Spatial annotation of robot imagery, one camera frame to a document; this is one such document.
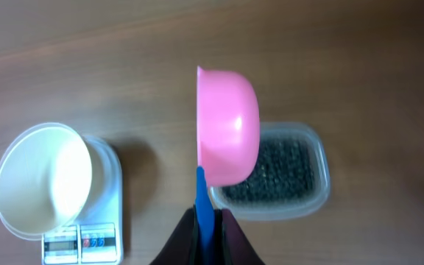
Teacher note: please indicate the cream white bowl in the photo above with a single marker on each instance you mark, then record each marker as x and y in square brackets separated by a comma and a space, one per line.
[49, 176]

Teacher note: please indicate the clear container of black beans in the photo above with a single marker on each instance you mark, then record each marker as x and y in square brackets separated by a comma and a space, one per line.
[290, 179]

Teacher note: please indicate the pink scoop blue handle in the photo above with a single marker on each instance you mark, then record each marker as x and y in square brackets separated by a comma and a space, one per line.
[228, 135]

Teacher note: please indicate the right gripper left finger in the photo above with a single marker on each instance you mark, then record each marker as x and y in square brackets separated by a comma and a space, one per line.
[182, 247]

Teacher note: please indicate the white digital kitchen scale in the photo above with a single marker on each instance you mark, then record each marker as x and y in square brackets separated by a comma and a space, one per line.
[95, 237]

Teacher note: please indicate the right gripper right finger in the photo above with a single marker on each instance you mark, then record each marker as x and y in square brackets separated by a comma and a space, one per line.
[231, 246]

